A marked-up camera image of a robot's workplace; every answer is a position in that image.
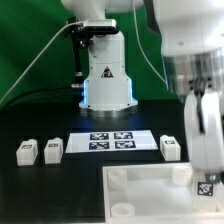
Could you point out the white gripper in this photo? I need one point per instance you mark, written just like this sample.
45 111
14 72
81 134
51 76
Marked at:
204 136

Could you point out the white square tabletop tray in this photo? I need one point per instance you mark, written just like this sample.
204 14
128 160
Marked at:
155 194

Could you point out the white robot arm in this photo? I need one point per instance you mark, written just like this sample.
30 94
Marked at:
192 49

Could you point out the white sheet with markers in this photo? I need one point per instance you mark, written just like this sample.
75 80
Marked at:
111 141

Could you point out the silver camera on stand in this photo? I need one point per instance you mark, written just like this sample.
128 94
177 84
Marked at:
100 26

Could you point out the black camera stand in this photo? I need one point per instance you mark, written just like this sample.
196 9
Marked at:
80 40

